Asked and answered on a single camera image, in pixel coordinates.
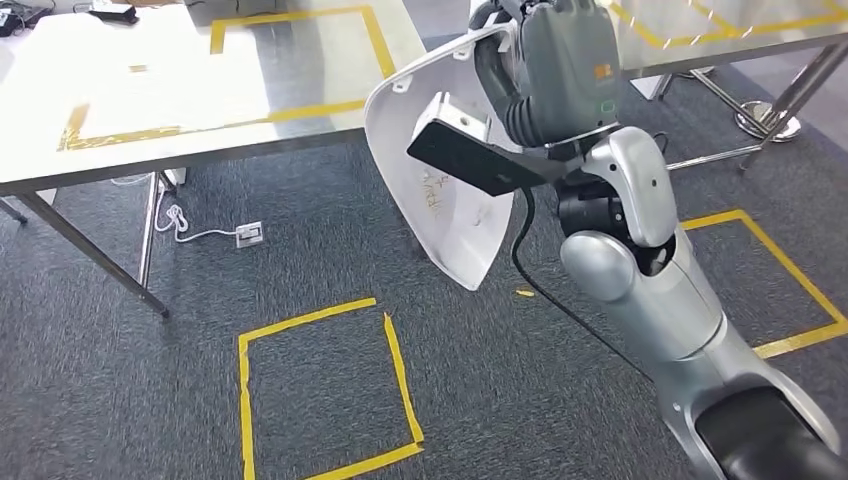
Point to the yellow floor tape square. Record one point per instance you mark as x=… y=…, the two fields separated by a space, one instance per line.
x=308 y=319
x=712 y=220

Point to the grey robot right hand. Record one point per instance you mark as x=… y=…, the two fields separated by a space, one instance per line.
x=570 y=73

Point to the small black device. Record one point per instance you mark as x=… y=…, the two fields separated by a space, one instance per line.
x=116 y=14

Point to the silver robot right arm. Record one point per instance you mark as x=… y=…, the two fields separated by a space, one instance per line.
x=649 y=298

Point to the steel top table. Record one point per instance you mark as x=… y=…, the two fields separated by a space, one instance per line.
x=762 y=46

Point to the white shell with handwriting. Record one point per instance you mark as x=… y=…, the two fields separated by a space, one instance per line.
x=457 y=238

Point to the small yellow tape scrap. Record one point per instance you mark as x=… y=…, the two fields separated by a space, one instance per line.
x=525 y=293

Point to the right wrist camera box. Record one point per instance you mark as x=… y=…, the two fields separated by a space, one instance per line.
x=477 y=162

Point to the steel top workbench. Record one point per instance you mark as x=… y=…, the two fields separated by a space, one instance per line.
x=199 y=66

